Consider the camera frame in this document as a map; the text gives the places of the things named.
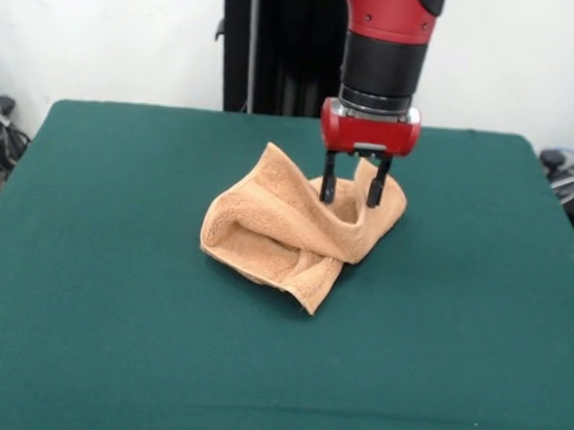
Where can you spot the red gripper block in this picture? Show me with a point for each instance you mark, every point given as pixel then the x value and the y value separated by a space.
pixel 370 132

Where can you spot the tan terry towel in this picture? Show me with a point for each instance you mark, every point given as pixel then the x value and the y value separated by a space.
pixel 277 214

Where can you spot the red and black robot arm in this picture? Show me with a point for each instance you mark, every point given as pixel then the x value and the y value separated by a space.
pixel 384 60

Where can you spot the dark green table cloth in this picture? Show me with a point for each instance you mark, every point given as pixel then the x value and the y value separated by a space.
pixel 117 287

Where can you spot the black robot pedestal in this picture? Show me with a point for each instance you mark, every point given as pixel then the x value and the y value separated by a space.
pixel 277 53

